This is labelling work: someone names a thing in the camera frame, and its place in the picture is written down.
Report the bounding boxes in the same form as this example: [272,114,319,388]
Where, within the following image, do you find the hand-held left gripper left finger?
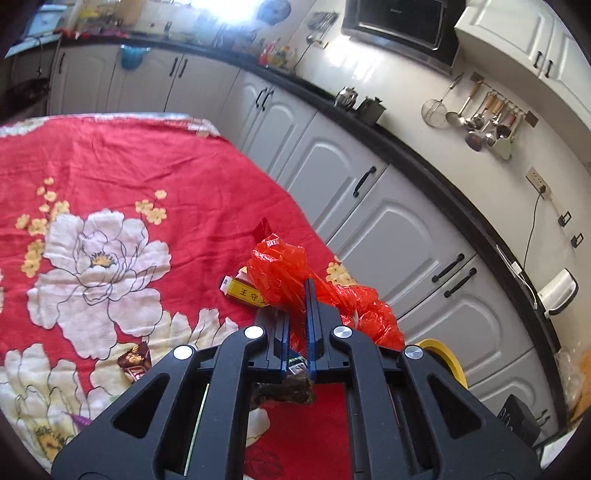
[51,308,291,480]

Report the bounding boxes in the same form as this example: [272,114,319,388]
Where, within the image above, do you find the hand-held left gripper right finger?
[304,278,543,480]

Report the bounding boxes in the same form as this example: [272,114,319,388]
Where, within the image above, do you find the dark snack wrapper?
[252,355,317,409]

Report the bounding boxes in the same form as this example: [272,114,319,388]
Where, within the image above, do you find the red plastic bag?
[247,218,406,349]

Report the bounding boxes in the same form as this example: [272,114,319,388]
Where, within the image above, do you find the small yellow carton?
[221,274,269,308]

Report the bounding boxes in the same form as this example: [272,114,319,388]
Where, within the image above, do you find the yellow trash bin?
[413,338,468,391]

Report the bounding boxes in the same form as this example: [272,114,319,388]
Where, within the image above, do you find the white base cabinets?
[46,44,561,435]

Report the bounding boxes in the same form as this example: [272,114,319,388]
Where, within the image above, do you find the brown candy wrapper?
[117,342,152,384]

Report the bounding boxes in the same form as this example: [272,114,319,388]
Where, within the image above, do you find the black countertop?
[60,34,568,430]

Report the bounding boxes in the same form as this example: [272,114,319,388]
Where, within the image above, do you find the black lidded pot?
[356,97,386,125]

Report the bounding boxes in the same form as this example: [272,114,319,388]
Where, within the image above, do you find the black box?
[498,394,542,446]

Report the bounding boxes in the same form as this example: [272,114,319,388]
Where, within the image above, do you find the steel kettle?
[335,86,360,109]

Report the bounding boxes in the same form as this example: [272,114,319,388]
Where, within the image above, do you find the red floral tablecloth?
[0,113,365,480]

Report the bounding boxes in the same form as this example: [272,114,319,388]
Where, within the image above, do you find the white countertop appliance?
[536,268,579,319]

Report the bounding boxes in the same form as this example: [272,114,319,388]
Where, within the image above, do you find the row of hanging kitchen utensils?
[445,76,539,160]

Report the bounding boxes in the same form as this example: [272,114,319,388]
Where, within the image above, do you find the group of condiment bottles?
[259,39,301,70]

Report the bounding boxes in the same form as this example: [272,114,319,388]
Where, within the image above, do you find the orange plastic bag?
[556,346,591,416]

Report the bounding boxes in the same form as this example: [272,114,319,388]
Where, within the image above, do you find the small hanging utensil rack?
[307,11,340,44]

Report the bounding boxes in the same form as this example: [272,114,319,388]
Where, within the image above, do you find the wire mesh strainer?
[421,74,464,127]

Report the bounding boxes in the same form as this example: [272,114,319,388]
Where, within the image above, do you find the black power cable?
[521,191,546,273]

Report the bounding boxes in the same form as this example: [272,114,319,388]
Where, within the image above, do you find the wall power outlet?
[526,167,552,197]

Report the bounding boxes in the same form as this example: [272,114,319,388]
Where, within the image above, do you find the round wall plate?
[256,0,293,24]

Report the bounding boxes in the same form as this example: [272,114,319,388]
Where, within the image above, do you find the white wall cabinet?
[455,0,591,125]

